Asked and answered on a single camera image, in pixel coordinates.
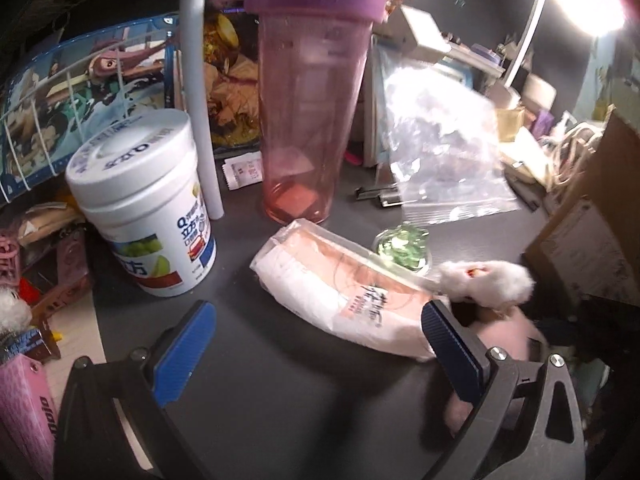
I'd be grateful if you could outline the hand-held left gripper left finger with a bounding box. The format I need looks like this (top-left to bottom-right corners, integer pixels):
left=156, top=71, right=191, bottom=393
left=53, top=300, right=217, bottom=480

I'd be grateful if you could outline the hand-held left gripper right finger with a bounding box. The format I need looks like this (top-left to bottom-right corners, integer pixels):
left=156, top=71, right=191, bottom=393
left=420, top=301, right=587, bottom=480

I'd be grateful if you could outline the white fluffy plush toy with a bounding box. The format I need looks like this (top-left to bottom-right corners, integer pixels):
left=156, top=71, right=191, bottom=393
left=438, top=259, right=535, bottom=308

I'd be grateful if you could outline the white pink tissue packet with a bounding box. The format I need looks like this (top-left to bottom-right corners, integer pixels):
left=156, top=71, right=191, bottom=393
left=249, top=219, right=451, bottom=362

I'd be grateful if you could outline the green glass bead cup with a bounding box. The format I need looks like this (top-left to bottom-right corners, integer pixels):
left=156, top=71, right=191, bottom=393
left=371, top=225, right=434, bottom=275

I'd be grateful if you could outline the white round candy jar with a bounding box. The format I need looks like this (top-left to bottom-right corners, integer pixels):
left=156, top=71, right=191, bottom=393
left=65, top=108, right=218, bottom=299

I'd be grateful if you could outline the pink textured case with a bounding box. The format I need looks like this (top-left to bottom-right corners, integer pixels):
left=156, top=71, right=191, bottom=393
left=0, top=355, right=60, bottom=480

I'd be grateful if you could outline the black metal clip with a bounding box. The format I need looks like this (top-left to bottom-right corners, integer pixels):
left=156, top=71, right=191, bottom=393
left=354, top=186, right=404, bottom=208

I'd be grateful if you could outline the brown cardboard box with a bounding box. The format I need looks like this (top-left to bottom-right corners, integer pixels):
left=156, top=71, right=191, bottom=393
left=521, top=108, right=640, bottom=311

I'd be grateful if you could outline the small white paper sachet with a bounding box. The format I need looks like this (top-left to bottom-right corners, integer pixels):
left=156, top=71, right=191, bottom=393
left=223, top=154, right=264, bottom=191

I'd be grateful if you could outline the clear zip plastic bag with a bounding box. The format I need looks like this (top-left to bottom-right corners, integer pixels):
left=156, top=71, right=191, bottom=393
left=381, top=54, right=524, bottom=226

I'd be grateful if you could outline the white lamp pole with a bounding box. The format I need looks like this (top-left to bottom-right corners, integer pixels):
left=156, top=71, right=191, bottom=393
left=180, top=0, right=225, bottom=221

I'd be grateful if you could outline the anime printed poster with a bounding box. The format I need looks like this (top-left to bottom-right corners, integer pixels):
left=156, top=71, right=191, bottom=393
left=0, top=16, right=181, bottom=204

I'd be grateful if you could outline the pink tumbler with purple lid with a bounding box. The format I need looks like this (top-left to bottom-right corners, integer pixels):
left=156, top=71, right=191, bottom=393
left=243, top=0, right=390, bottom=226

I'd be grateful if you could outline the white desk lamp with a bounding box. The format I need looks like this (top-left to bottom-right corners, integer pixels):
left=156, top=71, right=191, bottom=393
left=502, top=0, right=630, bottom=88

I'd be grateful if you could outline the white wire rack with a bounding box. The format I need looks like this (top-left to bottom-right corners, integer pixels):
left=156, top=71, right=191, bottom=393
left=0, top=25, right=176, bottom=196

